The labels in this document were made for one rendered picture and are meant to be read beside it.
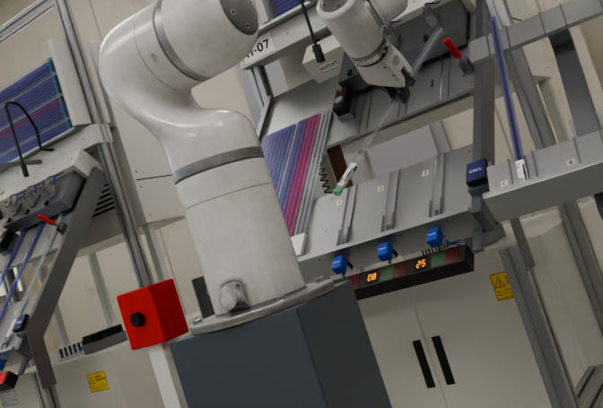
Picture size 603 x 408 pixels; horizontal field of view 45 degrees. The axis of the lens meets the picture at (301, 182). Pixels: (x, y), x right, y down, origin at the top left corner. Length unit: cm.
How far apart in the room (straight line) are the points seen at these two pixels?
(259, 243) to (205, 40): 25
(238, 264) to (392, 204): 71
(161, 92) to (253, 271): 26
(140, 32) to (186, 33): 7
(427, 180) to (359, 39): 33
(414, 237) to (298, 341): 67
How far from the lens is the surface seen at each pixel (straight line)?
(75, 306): 572
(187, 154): 90
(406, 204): 152
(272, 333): 84
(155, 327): 207
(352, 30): 141
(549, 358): 143
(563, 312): 172
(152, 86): 96
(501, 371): 180
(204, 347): 89
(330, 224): 162
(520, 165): 126
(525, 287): 141
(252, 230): 88
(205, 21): 89
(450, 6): 187
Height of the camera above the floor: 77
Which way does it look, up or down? 4 degrees up
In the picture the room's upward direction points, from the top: 18 degrees counter-clockwise
